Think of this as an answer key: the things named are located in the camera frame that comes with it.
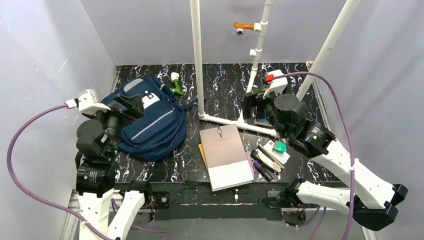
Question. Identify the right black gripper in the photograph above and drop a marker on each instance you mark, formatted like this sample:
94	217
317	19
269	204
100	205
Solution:
253	103

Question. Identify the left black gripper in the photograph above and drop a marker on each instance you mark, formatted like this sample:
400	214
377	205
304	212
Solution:
125	108

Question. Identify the navy blue student backpack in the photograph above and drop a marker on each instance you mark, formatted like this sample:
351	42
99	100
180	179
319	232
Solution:
162	128

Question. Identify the grey white photography portfolio book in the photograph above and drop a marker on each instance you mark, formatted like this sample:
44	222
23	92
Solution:
225	156

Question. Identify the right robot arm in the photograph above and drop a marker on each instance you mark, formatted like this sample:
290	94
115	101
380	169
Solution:
369	200

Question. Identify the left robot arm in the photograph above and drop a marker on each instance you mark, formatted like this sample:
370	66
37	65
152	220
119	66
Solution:
98	140

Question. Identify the Animal Farm paperback book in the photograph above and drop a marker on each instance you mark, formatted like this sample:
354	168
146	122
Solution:
260	120

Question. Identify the white eraser box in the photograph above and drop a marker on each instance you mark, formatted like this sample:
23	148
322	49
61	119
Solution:
269	145

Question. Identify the green pencil sharpener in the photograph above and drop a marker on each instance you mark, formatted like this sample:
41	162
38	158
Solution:
279	147

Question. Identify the pink highlighter pen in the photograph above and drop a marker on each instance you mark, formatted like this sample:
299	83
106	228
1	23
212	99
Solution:
249	159

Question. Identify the green white pipe fitting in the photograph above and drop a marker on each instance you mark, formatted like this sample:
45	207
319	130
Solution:
174	76

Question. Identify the transparent pencil case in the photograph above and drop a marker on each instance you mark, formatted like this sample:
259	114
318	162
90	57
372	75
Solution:
274	160

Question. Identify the yellow book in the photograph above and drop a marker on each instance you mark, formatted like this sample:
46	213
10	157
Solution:
201	149

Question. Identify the black marker pen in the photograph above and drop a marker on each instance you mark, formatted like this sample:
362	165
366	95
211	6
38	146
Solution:
259	166

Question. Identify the orange tap on pipe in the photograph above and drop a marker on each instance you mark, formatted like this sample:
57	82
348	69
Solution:
244	26

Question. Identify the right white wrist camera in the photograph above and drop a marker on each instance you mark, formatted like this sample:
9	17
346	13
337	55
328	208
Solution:
277	84

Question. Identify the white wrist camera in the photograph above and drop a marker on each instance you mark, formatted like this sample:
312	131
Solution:
277	84
87	103

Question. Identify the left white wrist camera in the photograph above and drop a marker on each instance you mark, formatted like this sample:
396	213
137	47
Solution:
87	103

